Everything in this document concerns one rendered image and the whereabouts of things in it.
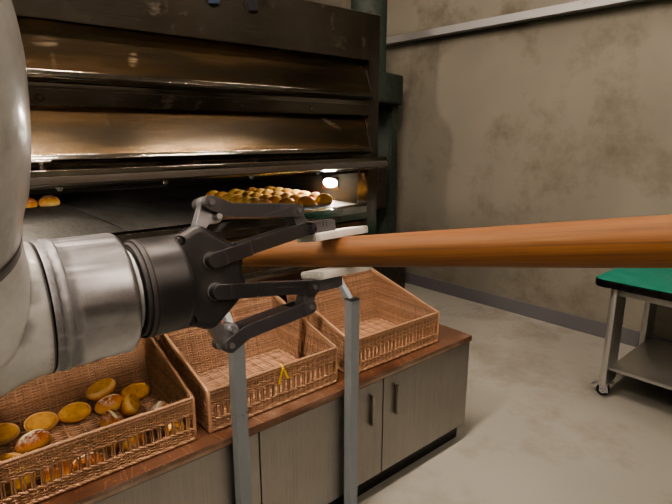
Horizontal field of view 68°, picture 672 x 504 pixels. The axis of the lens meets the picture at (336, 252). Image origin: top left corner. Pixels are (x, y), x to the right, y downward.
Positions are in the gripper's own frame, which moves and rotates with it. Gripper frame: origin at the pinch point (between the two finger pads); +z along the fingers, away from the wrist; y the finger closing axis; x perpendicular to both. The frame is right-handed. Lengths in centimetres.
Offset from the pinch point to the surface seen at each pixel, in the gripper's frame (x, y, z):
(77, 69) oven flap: -140, -60, 16
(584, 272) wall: -141, 66, 363
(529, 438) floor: -100, 124, 195
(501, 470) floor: -95, 125, 162
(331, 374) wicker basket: -114, 58, 84
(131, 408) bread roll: -138, 53, 15
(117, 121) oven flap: -146, -45, 28
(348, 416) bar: -108, 74, 85
